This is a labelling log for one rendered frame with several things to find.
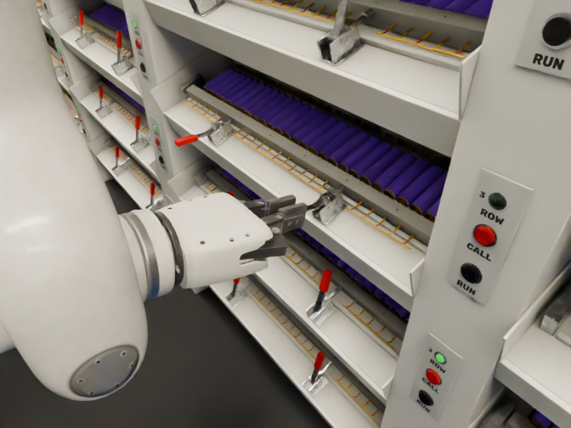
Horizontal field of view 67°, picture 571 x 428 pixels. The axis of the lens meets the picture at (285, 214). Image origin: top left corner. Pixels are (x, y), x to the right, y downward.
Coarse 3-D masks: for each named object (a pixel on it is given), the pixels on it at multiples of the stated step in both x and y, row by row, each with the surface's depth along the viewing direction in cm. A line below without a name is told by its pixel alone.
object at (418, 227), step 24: (192, 96) 81; (240, 120) 70; (288, 144) 63; (312, 168) 59; (336, 168) 57; (360, 192) 53; (360, 216) 53; (384, 216) 52; (408, 216) 49; (408, 240) 48
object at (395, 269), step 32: (192, 64) 82; (224, 64) 86; (160, 96) 81; (288, 96) 75; (192, 128) 77; (224, 160) 70; (256, 160) 66; (256, 192) 67; (288, 192) 60; (320, 192) 58; (320, 224) 55; (352, 224) 53; (352, 256) 52; (384, 256) 49; (416, 256) 48; (384, 288) 50; (416, 288) 44
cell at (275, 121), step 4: (296, 100) 70; (292, 104) 69; (296, 104) 69; (300, 104) 69; (288, 108) 69; (292, 108) 69; (296, 108) 69; (280, 112) 69; (284, 112) 69; (288, 112) 69; (292, 112) 69; (276, 116) 68; (280, 116) 68; (284, 116) 68; (272, 120) 68; (276, 120) 68; (280, 120) 68; (272, 124) 68; (276, 124) 68
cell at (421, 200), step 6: (444, 174) 52; (438, 180) 51; (444, 180) 51; (432, 186) 51; (438, 186) 51; (426, 192) 51; (432, 192) 50; (438, 192) 51; (420, 198) 50; (426, 198) 50; (432, 198) 50; (438, 198) 51; (414, 204) 51; (420, 204) 50; (426, 204) 50; (432, 204) 51; (426, 210) 50
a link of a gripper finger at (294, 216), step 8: (280, 208) 48; (288, 208) 48; (296, 208) 49; (304, 208) 50; (288, 216) 49; (296, 216) 49; (304, 216) 51; (280, 224) 47; (288, 224) 49; (296, 224) 49; (272, 232) 45; (280, 232) 46
